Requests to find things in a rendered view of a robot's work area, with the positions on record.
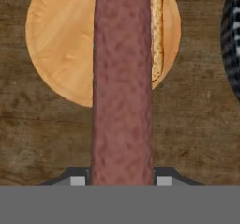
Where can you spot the reddish brown sausage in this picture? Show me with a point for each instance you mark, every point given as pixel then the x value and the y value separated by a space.
pixel 122 87

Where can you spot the tan hot dog bun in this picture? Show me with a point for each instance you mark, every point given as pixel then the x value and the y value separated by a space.
pixel 157 34

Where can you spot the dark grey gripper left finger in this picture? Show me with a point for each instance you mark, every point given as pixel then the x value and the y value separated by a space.
pixel 78 176

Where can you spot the black and white patterned bowl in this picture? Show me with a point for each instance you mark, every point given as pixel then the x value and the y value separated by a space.
pixel 232 37

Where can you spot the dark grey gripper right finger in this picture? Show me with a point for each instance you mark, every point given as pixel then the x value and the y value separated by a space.
pixel 164 176

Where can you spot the orange round plate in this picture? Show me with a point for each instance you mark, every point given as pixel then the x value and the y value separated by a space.
pixel 62 43

